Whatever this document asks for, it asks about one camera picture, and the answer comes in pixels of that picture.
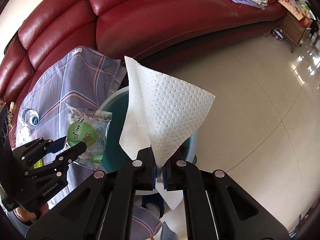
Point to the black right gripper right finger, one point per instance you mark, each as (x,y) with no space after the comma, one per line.
(216,207)

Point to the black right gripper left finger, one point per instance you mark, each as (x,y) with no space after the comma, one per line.
(103,206)

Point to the green snack packet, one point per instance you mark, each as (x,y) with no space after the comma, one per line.
(91,127)

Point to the white paper towel sheet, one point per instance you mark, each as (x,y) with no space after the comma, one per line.
(163,112)

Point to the teal plastic trash bin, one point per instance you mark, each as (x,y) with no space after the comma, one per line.
(114,157)

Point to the clear plastic water bottle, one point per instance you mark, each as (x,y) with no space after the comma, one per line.
(29,117)

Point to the grey plaid cloth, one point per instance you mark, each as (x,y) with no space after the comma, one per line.
(83,79)

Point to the red leather sofa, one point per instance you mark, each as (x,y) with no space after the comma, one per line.
(119,28)

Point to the wooden side table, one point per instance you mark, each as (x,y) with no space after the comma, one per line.
(295,25)

